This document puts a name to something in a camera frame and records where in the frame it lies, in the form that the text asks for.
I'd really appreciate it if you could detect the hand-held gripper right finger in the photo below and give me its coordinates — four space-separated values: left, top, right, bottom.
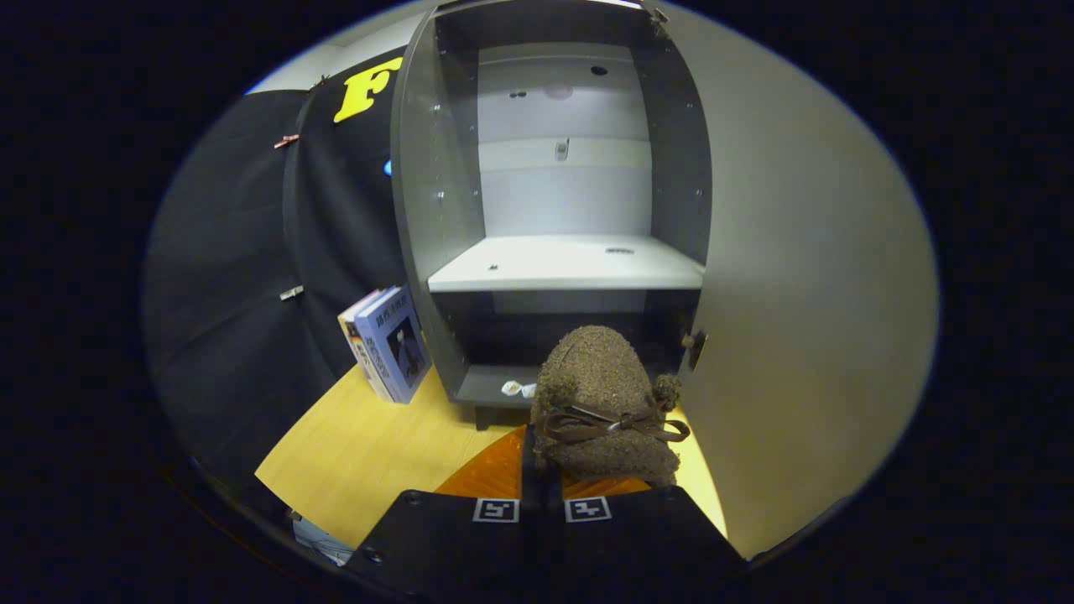
541 470 748 601

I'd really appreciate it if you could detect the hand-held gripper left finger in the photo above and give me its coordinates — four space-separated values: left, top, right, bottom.
344 424 542 601

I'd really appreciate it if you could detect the beige shoe cabinet door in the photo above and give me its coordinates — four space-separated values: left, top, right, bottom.
654 0 941 561

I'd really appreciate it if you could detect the grey shoe cabinet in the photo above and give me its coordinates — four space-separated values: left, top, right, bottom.
390 0 714 430

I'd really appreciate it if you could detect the white cabinet shelf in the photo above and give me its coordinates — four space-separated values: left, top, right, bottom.
428 235 706 293

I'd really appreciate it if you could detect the pale blue item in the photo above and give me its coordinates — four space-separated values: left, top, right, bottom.
292 512 357 567

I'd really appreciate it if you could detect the blue cover book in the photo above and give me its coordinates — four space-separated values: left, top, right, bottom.
354 285 433 405

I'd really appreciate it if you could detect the white pink book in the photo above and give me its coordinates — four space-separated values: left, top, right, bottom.
337 289 387 395

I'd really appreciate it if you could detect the black backdrop cloth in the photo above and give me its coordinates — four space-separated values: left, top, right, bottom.
143 46 420 513

